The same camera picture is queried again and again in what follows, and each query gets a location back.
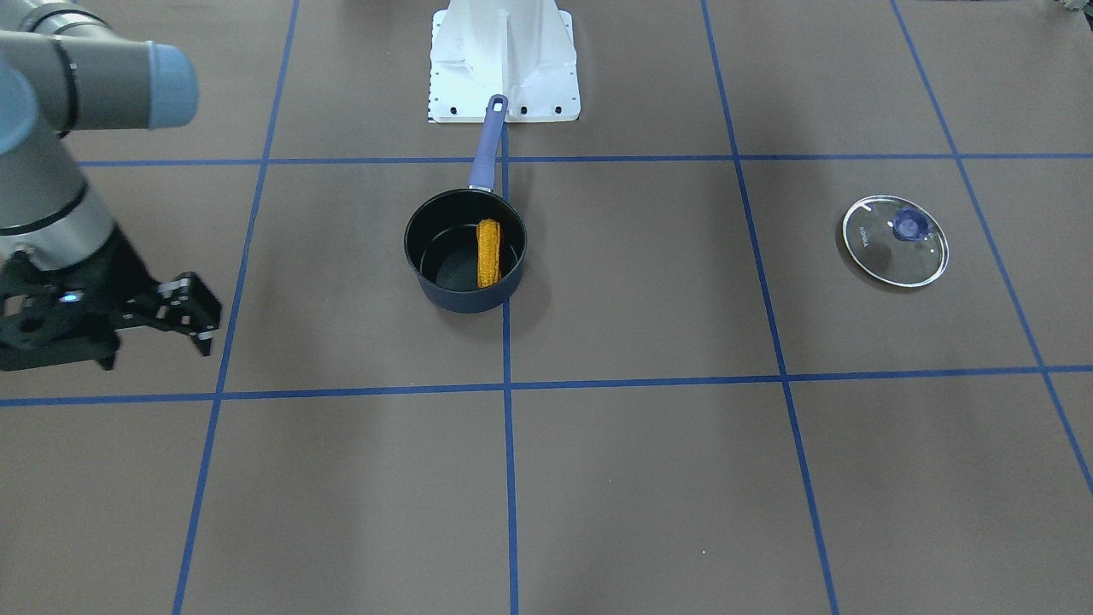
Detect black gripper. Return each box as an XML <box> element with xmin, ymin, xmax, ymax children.
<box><xmin>3</xmin><ymin>225</ymin><xmax>223</xmax><ymax>372</ymax></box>

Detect yellow corn cob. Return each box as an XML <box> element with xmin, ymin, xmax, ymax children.
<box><xmin>475</xmin><ymin>218</ymin><xmax>503</xmax><ymax>289</ymax></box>

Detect glass lid with blue knob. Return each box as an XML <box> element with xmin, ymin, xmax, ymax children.
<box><xmin>842</xmin><ymin>196</ymin><xmax>951</xmax><ymax>289</ymax></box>

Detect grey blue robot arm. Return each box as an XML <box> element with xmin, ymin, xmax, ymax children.
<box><xmin>1</xmin><ymin>1</ymin><xmax>222</xmax><ymax>372</ymax></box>

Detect blue saucepan with long handle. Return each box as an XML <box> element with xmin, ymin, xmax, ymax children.
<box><xmin>403</xmin><ymin>94</ymin><xmax>529</xmax><ymax>314</ymax></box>

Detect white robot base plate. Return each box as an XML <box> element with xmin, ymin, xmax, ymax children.
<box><xmin>427</xmin><ymin>1</ymin><xmax>581</xmax><ymax>125</ymax></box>

